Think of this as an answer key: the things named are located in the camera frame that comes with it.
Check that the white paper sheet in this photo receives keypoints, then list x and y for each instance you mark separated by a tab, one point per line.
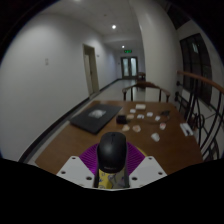
185	127

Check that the wooden armchair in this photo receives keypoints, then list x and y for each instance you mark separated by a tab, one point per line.
146	85

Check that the white wall switch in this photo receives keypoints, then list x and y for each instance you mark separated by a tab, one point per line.
46	61

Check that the white room door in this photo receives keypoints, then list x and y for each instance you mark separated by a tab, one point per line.
90	70

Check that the glass double door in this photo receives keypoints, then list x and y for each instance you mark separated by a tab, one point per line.
129	67

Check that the green exit sign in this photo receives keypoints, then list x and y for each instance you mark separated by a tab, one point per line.
128	51

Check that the beige small sticker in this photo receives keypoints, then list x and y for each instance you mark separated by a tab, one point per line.
130	116
125	127

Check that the black railing with wooden handrail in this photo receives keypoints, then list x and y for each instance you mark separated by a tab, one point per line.
200	78

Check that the black closed laptop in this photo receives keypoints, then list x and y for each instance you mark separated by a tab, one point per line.
96	117

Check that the small black box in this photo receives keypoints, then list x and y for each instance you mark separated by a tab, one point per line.
121	119

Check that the black adapter hub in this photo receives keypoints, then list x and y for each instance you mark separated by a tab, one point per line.
165	113

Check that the black computer mouse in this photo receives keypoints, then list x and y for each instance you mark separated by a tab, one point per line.
112	152

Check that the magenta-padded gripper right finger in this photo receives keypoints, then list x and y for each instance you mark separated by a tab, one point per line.
148	170

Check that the red and white sticker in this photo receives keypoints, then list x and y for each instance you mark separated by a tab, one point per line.
162	126

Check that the white cartoon sticker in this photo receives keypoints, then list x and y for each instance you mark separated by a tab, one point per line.
155	137

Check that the dark framed window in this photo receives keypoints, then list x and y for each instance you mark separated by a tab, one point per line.
196	66

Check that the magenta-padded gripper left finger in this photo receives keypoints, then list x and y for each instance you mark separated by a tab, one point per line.
75	170

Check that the beige flat box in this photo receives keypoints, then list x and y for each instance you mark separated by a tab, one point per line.
140	106

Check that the orange round sticker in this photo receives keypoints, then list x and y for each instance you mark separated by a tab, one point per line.
136	128

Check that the white small sticker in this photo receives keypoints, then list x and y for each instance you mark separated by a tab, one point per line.
149	114
132	110
157	118
140	116

